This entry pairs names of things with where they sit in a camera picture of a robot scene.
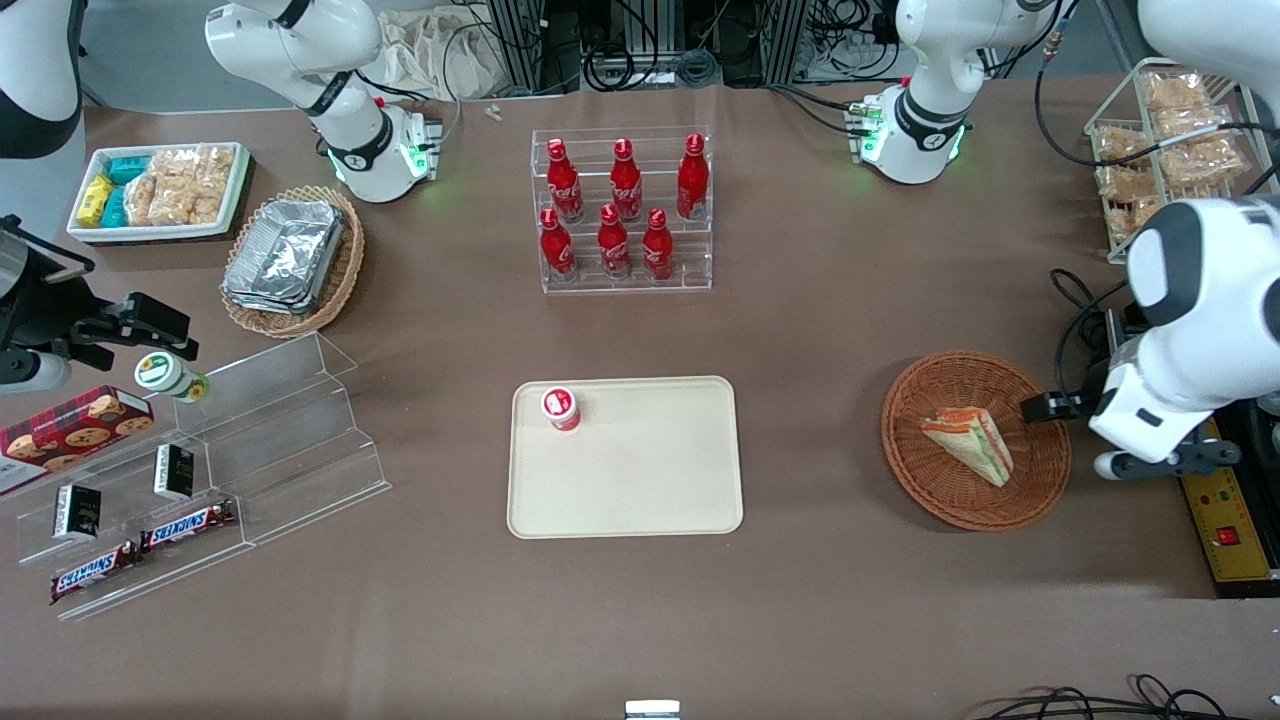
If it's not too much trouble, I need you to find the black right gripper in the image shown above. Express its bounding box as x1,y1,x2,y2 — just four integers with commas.
0,216,200,368

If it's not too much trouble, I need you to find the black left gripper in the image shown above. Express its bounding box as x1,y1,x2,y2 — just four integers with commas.
1020,390,1243,481

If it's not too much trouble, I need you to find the plastic triangle sandwich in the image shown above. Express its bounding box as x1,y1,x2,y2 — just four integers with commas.
920,406,1014,488

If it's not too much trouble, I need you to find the white rectangular snack tray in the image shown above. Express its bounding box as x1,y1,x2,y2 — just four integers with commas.
67,141,251,245

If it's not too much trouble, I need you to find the round brown wicker basket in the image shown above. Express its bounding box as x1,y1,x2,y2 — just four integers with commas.
881,351,1072,532

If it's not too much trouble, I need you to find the silver foil tray stack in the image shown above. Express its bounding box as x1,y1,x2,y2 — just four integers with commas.
222,199,347,317

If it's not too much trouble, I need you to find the oval light wicker basket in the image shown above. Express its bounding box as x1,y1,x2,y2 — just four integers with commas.
219,185,365,339

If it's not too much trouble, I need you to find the beige plastic tray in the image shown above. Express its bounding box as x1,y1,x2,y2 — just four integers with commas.
507,376,744,539

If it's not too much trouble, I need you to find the green sunflower yogurt cup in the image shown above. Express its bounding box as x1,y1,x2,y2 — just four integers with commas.
134,352,211,404

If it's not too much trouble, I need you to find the red plaid cookie box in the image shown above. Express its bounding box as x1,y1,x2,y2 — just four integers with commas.
0,385,156,498

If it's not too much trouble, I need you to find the yellow snack pack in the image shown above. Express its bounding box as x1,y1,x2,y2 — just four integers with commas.
77,174,115,227

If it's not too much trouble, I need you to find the small black snack box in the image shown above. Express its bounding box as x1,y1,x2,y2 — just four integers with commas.
153,444,196,501
53,484,102,543

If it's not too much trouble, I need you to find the clear acrylic step shelf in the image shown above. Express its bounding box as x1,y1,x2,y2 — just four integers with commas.
15,332,393,623

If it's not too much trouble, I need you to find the brown snack bag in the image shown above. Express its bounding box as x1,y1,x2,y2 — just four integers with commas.
1096,165,1163,204
1160,135,1248,188
1094,127,1153,167
1143,70,1208,111
1108,198,1166,248
1152,103,1229,141

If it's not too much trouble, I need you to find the Snickers chocolate bar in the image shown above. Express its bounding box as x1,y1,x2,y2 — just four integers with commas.
140,500,238,553
50,543,139,604

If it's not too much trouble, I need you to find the yellow black control box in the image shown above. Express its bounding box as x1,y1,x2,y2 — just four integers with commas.
1180,415,1280,599

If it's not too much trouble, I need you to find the clear acrylic bottle rack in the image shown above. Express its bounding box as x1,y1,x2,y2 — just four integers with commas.
530,126,713,295

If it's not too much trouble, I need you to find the beige cloth bag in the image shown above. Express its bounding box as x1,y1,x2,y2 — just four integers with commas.
375,8,506,101

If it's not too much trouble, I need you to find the red cola bottle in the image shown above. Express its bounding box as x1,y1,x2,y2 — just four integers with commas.
540,207,578,284
610,138,644,223
677,133,710,221
598,203,633,281
642,208,675,283
546,138,585,224

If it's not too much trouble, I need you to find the red yogurt cup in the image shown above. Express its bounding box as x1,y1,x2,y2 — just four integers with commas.
541,386,582,432

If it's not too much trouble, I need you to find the black looped cable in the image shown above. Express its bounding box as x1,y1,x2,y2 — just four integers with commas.
1050,268,1136,401

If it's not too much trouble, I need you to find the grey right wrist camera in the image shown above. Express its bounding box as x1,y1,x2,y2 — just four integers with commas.
0,350,73,393

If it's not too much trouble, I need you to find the black cable bundle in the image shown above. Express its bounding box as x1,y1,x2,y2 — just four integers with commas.
975,673,1280,720

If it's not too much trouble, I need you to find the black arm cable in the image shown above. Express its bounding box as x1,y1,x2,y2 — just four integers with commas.
1033,20,1280,169

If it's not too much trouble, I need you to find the white wire rack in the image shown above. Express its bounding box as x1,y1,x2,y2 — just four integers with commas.
1084,57,1280,265

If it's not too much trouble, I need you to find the black base cable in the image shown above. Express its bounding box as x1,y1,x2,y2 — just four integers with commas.
765,82,866,136

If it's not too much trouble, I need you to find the aluminium frame rack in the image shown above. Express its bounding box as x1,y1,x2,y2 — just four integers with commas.
485,0,901,96

